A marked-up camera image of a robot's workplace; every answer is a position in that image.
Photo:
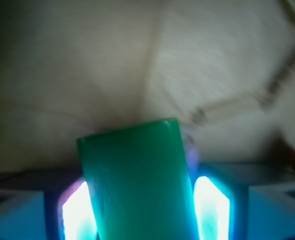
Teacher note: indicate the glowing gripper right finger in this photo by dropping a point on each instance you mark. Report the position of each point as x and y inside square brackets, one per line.
[244, 201]

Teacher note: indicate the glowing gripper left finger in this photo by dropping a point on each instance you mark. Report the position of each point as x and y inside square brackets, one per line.
[47, 204]

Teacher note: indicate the green rectangular block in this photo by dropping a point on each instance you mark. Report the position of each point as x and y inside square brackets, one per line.
[139, 182]

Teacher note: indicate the brown paper bag tray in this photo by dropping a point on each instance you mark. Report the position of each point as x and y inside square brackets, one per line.
[224, 68]

